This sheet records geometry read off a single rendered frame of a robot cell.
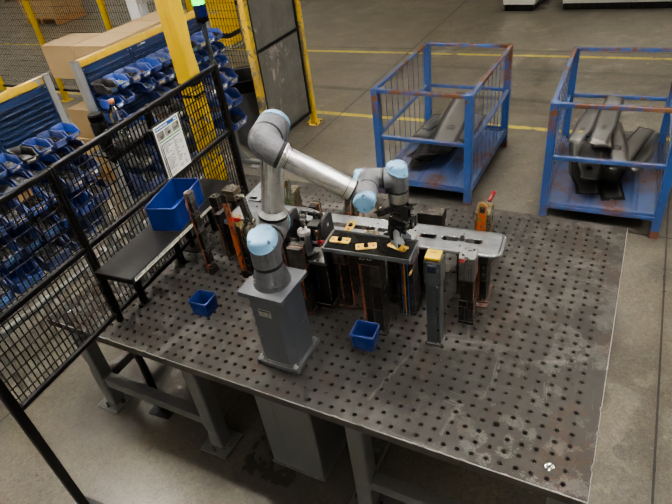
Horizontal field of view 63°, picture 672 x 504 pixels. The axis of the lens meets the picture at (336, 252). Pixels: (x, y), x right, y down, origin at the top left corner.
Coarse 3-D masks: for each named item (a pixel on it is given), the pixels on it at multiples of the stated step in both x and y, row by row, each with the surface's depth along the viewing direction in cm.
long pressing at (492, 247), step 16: (256, 208) 287; (288, 208) 283; (304, 208) 281; (256, 224) 273; (368, 224) 262; (384, 224) 260; (432, 240) 245; (448, 240) 244; (480, 240) 241; (496, 240) 239; (480, 256) 233; (496, 256) 231
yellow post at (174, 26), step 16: (160, 0) 280; (176, 0) 283; (160, 16) 286; (176, 16) 285; (176, 32) 288; (176, 48) 293; (176, 64) 300; (192, 64) 301; (192, 96) 308; (192, 128) 322; (208, 128) 322; (208, 144) 325; (208, 160) 332; (224, 176) 343
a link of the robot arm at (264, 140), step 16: (256, 128) 183; (272, 128) 184; (256, 144) 182; (272, 144) 181; (288, 144) 183; (272, 160) 182; (288, 160) 182; (304, 160) 183; (304, 176) 185; (320, 176) 184; (336, 176) 185; (336, 192) 187; (352, 192) 186; (368, 192) 185; (368, 208) 186
